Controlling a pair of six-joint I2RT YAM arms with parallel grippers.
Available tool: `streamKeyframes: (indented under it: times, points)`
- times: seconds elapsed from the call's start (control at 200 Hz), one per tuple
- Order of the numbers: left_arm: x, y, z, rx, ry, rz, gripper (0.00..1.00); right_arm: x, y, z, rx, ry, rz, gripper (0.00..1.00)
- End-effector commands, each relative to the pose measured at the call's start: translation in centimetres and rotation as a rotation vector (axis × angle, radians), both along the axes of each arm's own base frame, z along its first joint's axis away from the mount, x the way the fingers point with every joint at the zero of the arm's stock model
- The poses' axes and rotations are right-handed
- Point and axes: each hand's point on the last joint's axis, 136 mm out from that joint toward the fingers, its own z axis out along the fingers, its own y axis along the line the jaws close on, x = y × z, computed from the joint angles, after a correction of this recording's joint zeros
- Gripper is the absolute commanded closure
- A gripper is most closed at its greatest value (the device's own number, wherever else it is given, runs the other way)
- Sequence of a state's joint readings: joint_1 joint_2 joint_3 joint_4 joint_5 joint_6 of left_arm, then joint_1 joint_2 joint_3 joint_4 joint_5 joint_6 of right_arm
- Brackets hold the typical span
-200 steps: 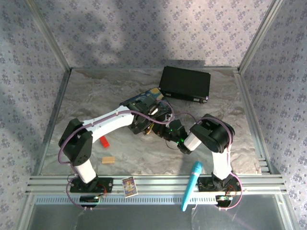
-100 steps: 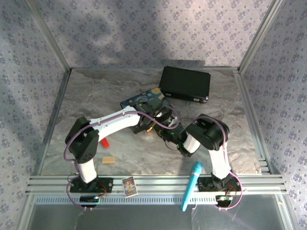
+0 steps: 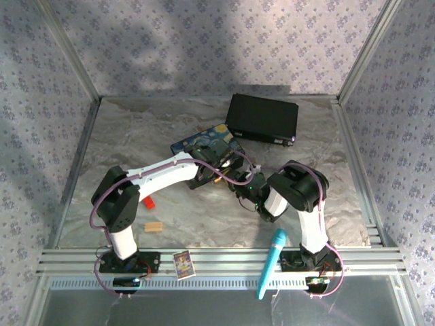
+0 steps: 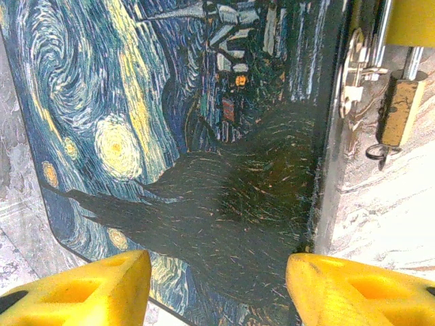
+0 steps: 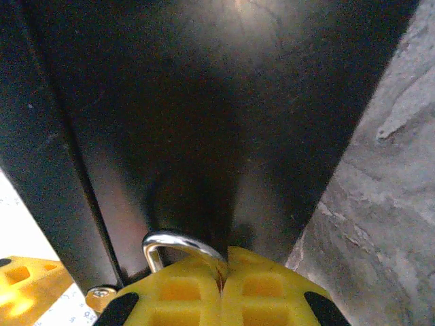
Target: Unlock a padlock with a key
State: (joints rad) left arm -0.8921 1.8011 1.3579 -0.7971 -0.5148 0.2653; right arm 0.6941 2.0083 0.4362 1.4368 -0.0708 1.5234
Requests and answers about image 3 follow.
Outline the starry night painted box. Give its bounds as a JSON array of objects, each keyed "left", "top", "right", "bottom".
[{"left": 169, "top": 122, "right": 244, "bottom": 189}]

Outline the black ribbed hard case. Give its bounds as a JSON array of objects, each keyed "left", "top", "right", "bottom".
[{"left": 225, "top": 93, "right": 300, "bottom": 147}]

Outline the turquoise pen-shaped tool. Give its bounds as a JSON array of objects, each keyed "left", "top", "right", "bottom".
[{"left": 256, "top": 228, "right": 288, "bottom": 301}]

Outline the small picture card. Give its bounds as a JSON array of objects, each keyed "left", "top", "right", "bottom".
[{"left": 173, "top": 250, "right": 196, "bottom": 281}]

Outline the slotted metal strip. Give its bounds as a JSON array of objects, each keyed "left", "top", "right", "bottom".
[{"left": 50, "top": 277, "right": 399, "bottom": 290}]

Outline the right small circuit board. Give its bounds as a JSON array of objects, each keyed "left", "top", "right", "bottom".
[{"left": 304, "top": 276, "right": 331, "bottom": 290}]

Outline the small circuit board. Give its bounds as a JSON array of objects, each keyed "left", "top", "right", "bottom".
[
  {"left": 112, "top": 276, "right": 141, "bottom": 290},
  {"left": 304, "top": 276, "right": 331, "bottom": 290}
]

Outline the left small circuit board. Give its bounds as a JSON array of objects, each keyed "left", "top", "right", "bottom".
[{"left": 112, "top": 276, "right": 141, "bottom": 290}]

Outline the black thin cable loop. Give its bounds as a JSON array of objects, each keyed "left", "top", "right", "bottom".
[{"left": 237, "top": 195, "right": 260, "bottom": 214}]

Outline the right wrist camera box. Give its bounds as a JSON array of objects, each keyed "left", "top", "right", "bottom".
[{"left": 241, "top": 164, "right": 263, "bottom": 184}]

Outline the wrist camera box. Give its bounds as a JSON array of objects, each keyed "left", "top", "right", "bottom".
[
  {"left": 203, "top": 140, "right": 233, "bottom": 161},
  {"left": 241, "top": 164, "right": 263, "bottom": 184}
]

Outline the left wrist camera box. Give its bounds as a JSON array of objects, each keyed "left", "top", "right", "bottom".
[{"left": 203, "top": 140, "right": 233, "bottom": 161}]

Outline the aluminium frame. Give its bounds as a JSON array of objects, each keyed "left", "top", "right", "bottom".
[{"left": 26, "top": 0, "right": 419, "bottom": 326}]

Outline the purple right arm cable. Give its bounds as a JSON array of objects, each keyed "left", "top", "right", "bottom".
[{"left": 271, "top": 162, "right": 345, "bottom": 300}]

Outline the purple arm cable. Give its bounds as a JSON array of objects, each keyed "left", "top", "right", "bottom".
[
  {"left": 88, "top": 147, "right": 256, "bottom": 300},
  {"left": 271, "top": 162, "right": 345, "bottom": 300}
]

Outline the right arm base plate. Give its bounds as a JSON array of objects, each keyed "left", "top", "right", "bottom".
[{"left": 279, "top": 250, "right": 343, "bottom": 274}]

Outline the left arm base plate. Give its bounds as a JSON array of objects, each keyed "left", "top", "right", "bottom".
[{"left": 96, "top": 251, "right": 162, "bottom": 275}]

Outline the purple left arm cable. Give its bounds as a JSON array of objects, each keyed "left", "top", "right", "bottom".
[{"left": 88, "top": 147, "right": 256, "bottom": 300}]

